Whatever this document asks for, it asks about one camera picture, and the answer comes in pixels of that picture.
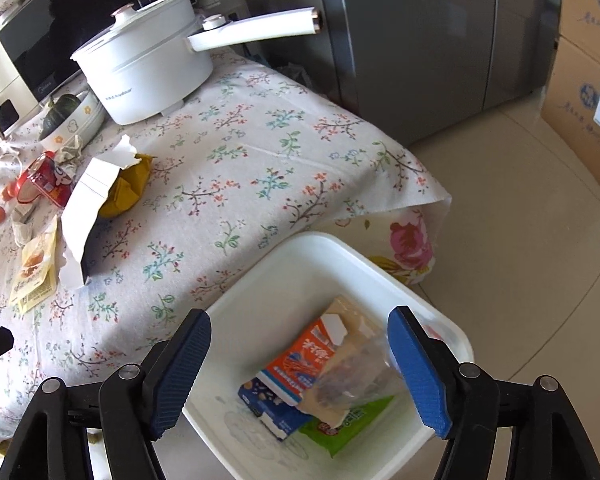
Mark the beige snack packet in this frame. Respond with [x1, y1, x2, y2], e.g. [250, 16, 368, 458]
[9, 216, 58, 314]

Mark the orange white milk carton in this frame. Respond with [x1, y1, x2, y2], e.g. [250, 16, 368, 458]
[257, 296, 380, 406]

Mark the white paper sheet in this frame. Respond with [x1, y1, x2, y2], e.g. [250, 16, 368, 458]
[59, 134, 140, 289]

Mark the white ceramic bowl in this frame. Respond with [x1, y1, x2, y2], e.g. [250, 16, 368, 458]
[38, 90, 107, 152]

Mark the clear plastic water bottle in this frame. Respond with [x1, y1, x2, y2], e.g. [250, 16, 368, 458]
[298, 333, 406, 427]

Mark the black microwave oven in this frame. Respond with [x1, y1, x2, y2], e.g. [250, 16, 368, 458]
[0, 0, 202, 104]

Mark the white trash bin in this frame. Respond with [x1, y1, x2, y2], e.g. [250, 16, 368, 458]
[183, 233, 474, 479]

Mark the lower cardboard box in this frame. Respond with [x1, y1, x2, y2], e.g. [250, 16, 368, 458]
[541, 38, 600, 185]

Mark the white air fryer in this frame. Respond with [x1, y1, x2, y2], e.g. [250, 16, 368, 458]
[0, 41, 40, 140]

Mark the grey refrigerator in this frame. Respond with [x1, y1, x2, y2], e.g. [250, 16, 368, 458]
[246, 0, 560, 145]

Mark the floral tablecloth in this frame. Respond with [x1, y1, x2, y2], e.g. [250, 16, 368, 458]
[0, 50, 451, 440]

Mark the white electric cooking pot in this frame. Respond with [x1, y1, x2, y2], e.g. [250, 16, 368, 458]
[71, 0, 322, 126]

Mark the blue cereal box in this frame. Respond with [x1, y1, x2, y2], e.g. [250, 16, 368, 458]
[238, 378, 311, 441]

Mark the dark green pumpkin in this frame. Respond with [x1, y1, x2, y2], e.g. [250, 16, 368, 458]
[38, 93, 81, 140]

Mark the yellow snack wrapper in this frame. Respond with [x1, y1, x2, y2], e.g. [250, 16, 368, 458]
[98, 154, 154, 219]

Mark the red round lid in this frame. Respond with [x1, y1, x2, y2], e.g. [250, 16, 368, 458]
[16, 152, 73, 208]

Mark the green onion rings bag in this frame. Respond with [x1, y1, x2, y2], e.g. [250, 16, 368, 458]
[299, 396, 393, 457]

